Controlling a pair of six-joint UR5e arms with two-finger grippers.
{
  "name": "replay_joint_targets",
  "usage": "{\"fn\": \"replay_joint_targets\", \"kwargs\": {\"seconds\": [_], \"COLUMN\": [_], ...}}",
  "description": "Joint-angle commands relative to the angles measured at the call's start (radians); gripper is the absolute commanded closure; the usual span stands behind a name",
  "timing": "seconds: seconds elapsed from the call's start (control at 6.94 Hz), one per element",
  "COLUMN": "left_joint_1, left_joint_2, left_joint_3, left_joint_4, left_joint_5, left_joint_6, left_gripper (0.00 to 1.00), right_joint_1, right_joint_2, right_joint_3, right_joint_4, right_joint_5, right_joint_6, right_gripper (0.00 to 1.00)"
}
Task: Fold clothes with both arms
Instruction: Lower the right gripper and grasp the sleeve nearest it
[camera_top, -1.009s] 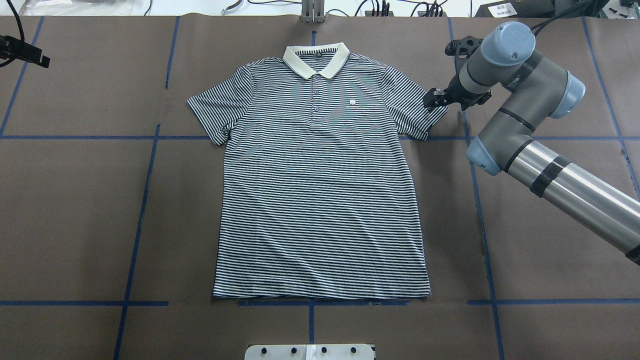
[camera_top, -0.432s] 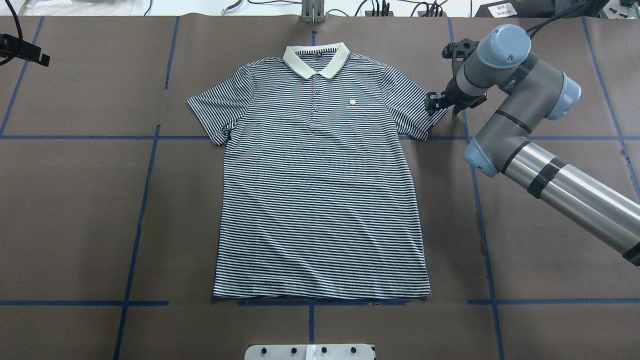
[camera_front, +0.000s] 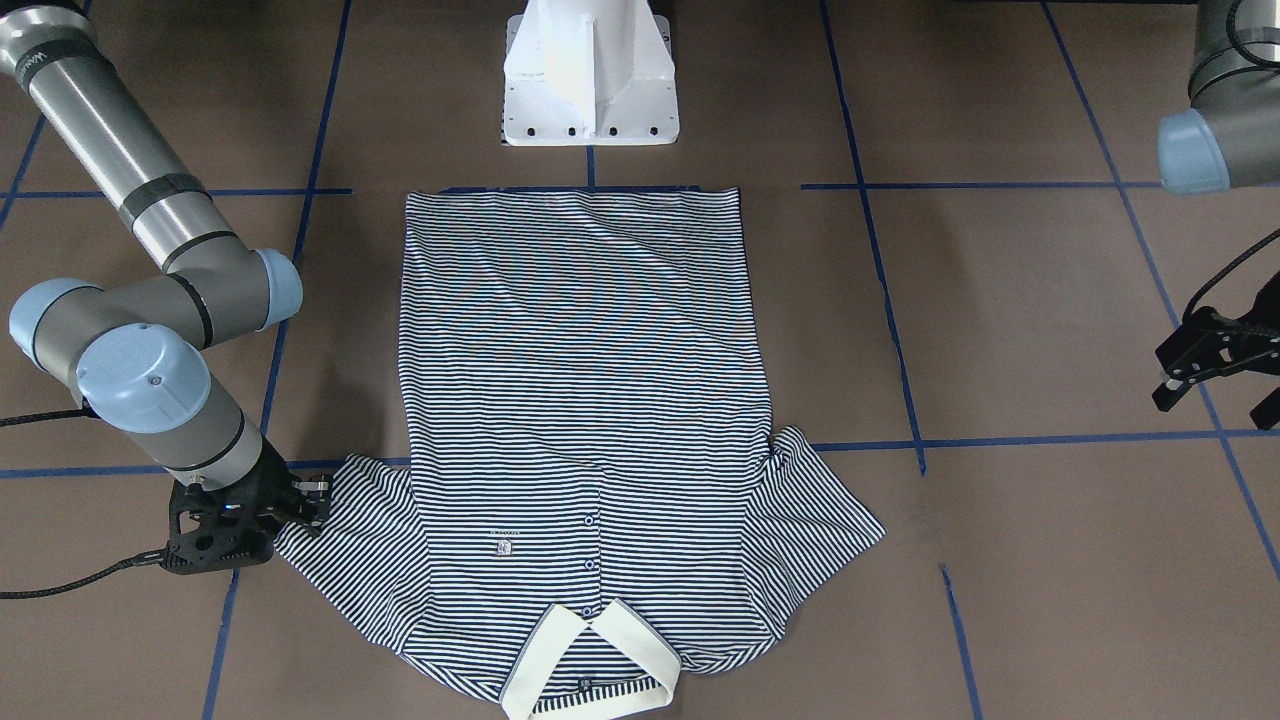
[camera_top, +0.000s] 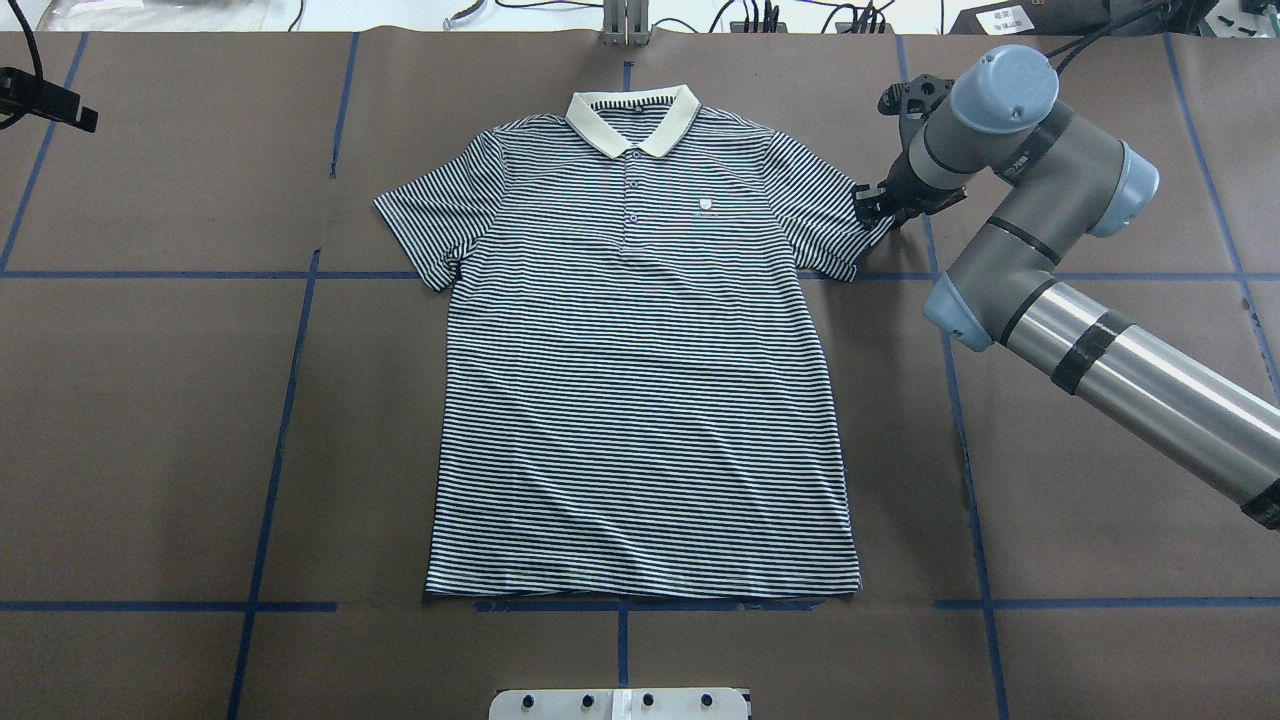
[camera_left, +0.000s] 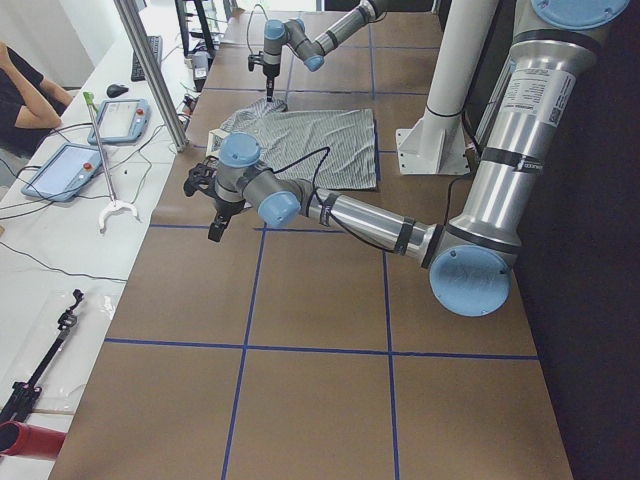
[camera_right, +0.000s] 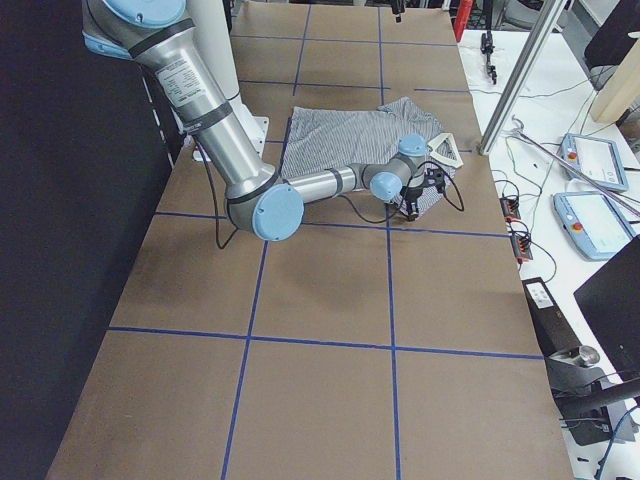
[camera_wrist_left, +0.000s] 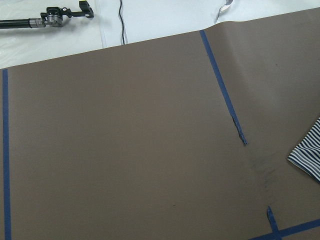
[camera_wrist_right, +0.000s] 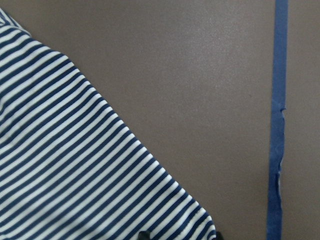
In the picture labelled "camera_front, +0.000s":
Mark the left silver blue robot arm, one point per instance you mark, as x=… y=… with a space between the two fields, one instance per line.
x=1227 y=139

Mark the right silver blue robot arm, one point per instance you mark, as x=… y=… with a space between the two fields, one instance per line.
x=134 y=356

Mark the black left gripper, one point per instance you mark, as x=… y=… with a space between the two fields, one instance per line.
x=1203 y=351

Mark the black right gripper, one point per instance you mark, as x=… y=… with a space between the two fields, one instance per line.
x=268 y=478

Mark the navy white striped polo shirt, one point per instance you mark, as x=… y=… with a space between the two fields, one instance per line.
x=597 y=502

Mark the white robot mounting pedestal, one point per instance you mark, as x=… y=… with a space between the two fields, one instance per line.
x=589 y=73

